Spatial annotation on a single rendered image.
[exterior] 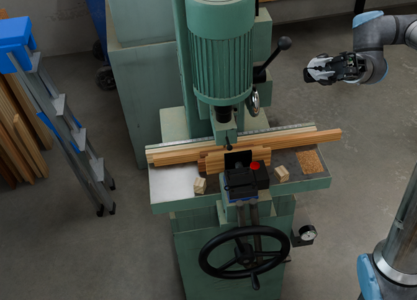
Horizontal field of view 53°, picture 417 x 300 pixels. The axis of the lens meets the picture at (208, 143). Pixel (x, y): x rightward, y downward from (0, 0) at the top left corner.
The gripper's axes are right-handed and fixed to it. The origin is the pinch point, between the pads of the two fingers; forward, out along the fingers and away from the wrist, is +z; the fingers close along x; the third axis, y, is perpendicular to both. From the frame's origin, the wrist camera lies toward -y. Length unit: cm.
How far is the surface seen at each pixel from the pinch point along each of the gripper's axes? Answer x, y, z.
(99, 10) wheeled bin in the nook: -80, -178, -48
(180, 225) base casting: 43, -52, 9
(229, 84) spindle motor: 1.0, -15.4, 14.9
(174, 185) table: 28, -48, 13
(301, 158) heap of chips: 25.6, -20.1, -21.0
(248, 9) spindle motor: -14.6, -2.2, 19.3
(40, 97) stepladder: -13, -114, 25
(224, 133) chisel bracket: 13.6, -30.4, 4.2
